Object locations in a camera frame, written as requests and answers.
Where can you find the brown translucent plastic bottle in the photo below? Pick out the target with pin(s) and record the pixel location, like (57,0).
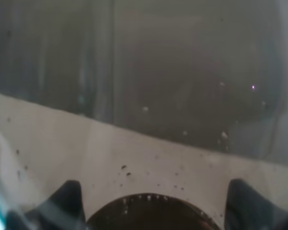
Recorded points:
(154,106)

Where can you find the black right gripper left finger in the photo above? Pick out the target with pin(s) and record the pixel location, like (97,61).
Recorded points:
(63,210)

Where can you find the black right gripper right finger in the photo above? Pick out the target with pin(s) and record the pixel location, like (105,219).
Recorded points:
(246,209)

